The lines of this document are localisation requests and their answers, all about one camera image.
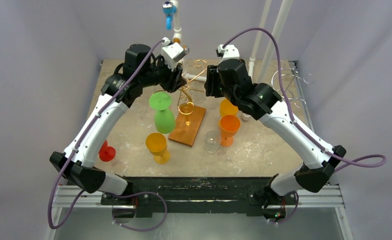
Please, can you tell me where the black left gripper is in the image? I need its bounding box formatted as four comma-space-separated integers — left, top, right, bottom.
140, 54, 186, 92

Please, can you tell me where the green plastic goblet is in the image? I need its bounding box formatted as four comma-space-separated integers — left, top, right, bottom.
149, 91, 176, 134

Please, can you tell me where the small clear glass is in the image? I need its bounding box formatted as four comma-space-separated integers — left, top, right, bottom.
205, 130, 221, 154

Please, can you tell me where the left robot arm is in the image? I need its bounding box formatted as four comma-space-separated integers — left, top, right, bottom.
50, 42, 187, 205

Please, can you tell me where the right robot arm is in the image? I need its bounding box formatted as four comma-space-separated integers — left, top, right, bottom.
204, 59, 346, 204

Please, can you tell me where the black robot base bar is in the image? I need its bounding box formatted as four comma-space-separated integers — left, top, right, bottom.
101, 177, 297, 220

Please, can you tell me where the chrome spiral glass rack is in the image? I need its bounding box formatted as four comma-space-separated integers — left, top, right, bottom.
280, 60, 314, 109

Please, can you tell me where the yellow plastic goblet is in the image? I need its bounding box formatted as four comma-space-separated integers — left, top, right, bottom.
219, 99, 239, 117

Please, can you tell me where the yellow faucet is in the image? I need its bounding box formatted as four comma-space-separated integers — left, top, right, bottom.
172, 38, 189, 55

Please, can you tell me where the orange plastic goblet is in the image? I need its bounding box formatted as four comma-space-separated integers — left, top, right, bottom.
219, 114, 241, 147

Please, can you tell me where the blue faucet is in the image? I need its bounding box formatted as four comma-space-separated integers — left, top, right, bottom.
162, 1, 177, 31

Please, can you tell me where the yellow-orange plastic goblet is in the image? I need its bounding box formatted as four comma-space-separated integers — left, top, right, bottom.
145, 132, 170, 165

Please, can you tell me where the red plastic goblet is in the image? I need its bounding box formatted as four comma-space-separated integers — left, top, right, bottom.
99, 140, 116, 162

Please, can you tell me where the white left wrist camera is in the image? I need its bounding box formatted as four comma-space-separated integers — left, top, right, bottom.
160, 37, 185, 70

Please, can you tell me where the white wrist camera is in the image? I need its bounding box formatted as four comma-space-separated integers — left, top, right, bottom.
160, 37, 185, 70
216, 44, 240, 63

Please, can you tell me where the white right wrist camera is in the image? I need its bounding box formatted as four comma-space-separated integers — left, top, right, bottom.
216, 44, 240, 63

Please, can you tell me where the gold wire wine glass rack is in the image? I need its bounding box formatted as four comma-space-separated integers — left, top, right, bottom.
167, 59, 207, 147

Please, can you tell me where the white PVC pipe frame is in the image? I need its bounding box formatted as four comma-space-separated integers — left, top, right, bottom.
171, 0, 273, 122

